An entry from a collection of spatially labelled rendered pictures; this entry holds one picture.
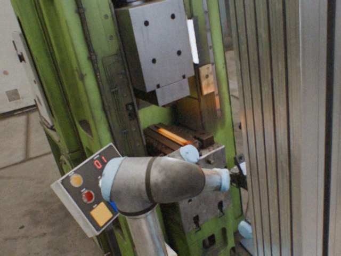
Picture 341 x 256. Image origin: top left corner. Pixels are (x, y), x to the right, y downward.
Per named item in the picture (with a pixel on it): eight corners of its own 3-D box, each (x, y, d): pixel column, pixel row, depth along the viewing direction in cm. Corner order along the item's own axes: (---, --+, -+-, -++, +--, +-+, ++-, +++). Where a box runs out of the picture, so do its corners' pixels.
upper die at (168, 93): (190, 94, 180) (187, 78, 176) (159, 106, 171) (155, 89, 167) (152, 82, 213) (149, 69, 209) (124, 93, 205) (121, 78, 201)
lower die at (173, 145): (199, 151, 195) (197, 138, 191) (171, 165, 186) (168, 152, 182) (162, 132, 228) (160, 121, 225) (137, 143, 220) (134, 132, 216)
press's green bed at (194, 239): (238, 257, 234) (232, 205, 215) (196, 287, 219) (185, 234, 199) (192, 220, 279) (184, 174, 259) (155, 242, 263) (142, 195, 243)
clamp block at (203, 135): (215, 143, 200) (214, 134, 197) (204, 149, 196) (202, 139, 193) (203, 138, 209) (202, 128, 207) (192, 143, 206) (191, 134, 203)
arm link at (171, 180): (195, 154, 75) (230, 164, 121) (150, 155, 79) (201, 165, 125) (195, 206, 74) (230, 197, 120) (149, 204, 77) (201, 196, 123)
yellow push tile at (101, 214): (112, 215, 144) (103, 201, 143) (101, 226, 138) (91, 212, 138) (110, 216, 145) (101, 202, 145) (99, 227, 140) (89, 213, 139)
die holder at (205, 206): (232, 205, 215) (225, 145, 196) (185, 234, 198) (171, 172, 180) (184, 173, 260) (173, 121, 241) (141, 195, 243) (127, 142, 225)
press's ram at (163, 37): (207, 70, 181) (196, -7, 165) (146, 92, 165) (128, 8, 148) (167, 63, 215) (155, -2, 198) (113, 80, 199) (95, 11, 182)
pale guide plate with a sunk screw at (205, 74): (214, 90, 204) (211, 63, 197) (203, 95, 200) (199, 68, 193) (212, 90, 206) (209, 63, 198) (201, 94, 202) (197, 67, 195)
